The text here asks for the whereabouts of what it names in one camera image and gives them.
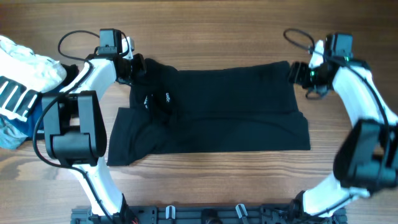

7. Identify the black polo shirt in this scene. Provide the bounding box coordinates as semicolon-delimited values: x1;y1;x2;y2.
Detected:
108;58;310;166

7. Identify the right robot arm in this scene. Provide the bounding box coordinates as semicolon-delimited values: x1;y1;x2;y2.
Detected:
289;30;397;223

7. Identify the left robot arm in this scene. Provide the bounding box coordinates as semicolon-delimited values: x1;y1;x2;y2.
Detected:
33;29;146;223

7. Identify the black folded garment in pile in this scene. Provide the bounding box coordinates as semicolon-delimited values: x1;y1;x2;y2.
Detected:
61;64;79;86

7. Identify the white folded shirt black print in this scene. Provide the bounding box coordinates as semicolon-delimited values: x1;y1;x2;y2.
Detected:
1;36;67;122

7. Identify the blue folded shirt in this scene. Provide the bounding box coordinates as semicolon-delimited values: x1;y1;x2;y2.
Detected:
8;85;63;138

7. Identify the light blue folded garment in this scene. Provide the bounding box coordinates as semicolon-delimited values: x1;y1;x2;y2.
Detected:
1;118;28;150

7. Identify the black left camera cable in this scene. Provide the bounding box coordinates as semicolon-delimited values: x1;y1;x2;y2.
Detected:
32;29;131;224

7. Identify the black camera cable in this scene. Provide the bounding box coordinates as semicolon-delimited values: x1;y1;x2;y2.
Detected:
282;28;392;215
32;29;131;224

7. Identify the black right camera cable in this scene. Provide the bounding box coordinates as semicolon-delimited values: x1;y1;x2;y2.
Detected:
282;28;392;215

